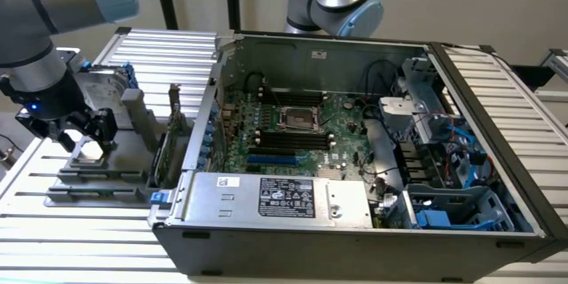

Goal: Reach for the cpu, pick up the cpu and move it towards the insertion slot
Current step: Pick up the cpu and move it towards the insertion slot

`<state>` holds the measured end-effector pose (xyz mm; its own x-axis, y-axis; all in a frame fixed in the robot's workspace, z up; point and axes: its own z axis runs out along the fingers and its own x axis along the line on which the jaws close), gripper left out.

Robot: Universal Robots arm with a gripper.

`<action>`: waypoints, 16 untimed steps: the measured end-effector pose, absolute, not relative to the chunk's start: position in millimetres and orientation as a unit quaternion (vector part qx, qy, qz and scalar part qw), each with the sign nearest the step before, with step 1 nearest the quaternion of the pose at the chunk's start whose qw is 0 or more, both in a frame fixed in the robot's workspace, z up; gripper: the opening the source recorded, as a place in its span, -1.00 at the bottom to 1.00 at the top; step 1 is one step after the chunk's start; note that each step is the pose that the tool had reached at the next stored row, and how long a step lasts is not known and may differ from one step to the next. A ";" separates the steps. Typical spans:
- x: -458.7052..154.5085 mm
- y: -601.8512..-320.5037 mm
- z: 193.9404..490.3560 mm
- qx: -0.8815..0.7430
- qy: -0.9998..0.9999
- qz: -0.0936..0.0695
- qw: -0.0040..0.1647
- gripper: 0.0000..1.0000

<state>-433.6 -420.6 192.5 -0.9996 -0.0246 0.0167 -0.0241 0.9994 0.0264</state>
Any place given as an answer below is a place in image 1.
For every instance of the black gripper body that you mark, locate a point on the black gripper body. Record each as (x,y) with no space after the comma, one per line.
(48,97)

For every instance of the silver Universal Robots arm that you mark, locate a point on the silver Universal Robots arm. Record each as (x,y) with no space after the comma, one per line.
(53,1)

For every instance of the silver square CPU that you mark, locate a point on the silver square CPU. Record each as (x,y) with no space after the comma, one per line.
(90,153)

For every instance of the black expansion slot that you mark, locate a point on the black expansion slot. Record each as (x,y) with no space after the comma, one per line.
(270,151)

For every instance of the blue expansion slot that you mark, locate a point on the blue expansion slot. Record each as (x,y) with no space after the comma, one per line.
(272,160)

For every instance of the black RAM slot bank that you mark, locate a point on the black RAM slot bank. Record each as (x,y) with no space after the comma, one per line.
(292,98)
(294,140)

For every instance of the CPU socket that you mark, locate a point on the CPU socket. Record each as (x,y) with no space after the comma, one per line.
(297,118)

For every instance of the silver hard disk drive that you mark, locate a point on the silver hard disk drive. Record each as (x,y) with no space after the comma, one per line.
(104,92)

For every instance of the grey parts rack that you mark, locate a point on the grey parts rack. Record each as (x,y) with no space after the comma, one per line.
(120,164)

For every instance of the green graphics card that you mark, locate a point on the green graphics card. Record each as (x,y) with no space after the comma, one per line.
(170,137)

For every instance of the blue case latch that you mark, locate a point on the blue case latch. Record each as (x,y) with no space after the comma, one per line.
(160,197)

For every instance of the silver power supply unit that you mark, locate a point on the silver power supply unit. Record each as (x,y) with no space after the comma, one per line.
(265,201)

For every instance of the white case sticker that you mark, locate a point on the white case sticker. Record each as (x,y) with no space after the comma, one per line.
(318,54)

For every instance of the silver chipset heatsink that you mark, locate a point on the silver chipset heatsink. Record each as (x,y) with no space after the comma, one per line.
(330,173)

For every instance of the green motherboard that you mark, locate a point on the green motherboard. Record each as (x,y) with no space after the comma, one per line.
(341,124)

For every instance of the black open PC case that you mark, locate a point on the black open PC case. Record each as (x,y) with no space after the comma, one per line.
(337,250)

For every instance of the grey metal disk bay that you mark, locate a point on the grey metal disk bay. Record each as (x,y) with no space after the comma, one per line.
(414,97)

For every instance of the blue plastic drive cage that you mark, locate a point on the blue plastic drive cage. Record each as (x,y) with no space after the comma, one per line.
(456,207)

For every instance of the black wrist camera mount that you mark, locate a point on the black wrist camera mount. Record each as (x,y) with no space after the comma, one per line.
(69,59)

